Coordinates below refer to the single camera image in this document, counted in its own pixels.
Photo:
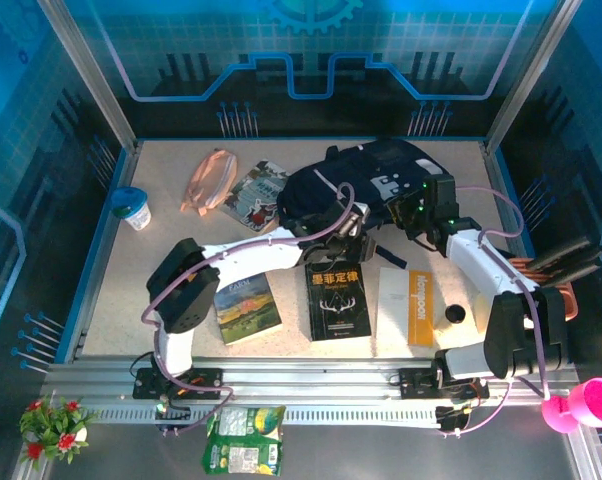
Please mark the navy blue backpack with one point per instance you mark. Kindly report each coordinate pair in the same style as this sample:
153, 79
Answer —
361, 170

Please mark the black book with antlers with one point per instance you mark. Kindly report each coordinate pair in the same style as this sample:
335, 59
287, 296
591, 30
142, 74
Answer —
338, 305

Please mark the white orange notebook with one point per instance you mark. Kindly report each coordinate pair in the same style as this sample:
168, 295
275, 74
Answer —
406, 310

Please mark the illustrated book with red deer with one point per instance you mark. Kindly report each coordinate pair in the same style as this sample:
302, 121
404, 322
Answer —
253, 195

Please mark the Animal Farm landscape book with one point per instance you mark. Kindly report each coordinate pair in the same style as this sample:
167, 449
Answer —
246, 310

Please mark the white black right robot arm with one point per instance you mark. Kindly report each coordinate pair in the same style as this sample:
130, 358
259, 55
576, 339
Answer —
481, 260

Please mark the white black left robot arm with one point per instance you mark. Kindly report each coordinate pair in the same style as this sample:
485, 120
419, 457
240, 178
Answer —
251, 252

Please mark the green snack bag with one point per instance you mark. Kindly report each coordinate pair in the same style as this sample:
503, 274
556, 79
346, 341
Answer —
243, 440

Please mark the black round knob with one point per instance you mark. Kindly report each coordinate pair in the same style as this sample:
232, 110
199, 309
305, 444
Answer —
454, 313

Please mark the white orange knife block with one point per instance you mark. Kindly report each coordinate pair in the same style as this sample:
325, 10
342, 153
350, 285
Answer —
521, 267

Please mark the pink zipped pencil case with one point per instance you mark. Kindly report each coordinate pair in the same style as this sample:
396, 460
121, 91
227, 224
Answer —
208, 180

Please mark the white cup with blue lid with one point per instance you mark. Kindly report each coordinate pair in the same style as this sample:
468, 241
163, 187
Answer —
138, 215

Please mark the pink plastic goblet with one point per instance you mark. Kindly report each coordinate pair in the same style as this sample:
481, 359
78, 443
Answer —
593, 402

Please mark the artificial plant with red flowers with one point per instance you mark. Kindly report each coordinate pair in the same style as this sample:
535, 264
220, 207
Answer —
56, 427

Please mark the aluminium mounting rail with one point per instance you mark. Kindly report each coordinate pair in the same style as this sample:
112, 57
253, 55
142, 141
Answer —
306, 385

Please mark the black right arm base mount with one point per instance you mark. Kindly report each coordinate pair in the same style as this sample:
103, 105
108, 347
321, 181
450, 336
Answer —
418, 382

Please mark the aluminium frame post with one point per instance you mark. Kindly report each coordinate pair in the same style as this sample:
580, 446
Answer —
94, 75
528, 75

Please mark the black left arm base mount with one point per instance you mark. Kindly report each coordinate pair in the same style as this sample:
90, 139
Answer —
201, 380

